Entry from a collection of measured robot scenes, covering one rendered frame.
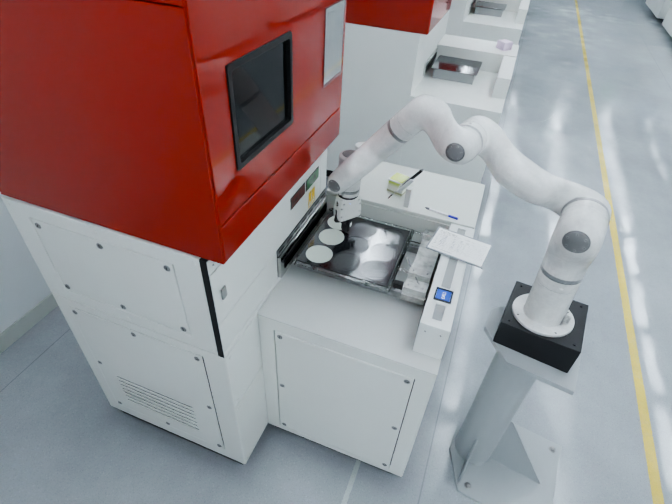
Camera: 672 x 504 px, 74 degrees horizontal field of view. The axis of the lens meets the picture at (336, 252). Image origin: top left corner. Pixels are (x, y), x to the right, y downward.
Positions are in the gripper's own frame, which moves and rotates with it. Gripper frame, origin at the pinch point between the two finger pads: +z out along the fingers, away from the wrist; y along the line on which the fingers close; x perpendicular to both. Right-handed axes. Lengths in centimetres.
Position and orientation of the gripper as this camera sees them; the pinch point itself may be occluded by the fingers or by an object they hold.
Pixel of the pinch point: (345, 226)
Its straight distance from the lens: 174.4
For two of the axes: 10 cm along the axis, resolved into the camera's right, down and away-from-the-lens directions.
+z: -0.5, 7.6, 6.5
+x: -5.4, -5.7, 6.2
